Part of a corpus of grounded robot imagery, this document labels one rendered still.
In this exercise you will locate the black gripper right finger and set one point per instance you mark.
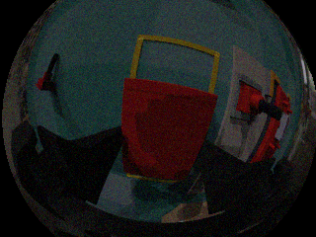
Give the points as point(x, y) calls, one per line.
point(225, 176)

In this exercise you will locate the yellow rectangular frame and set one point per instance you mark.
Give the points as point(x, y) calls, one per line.
point(134, 64)

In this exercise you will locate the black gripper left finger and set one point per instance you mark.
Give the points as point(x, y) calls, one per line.
point(88, 160)

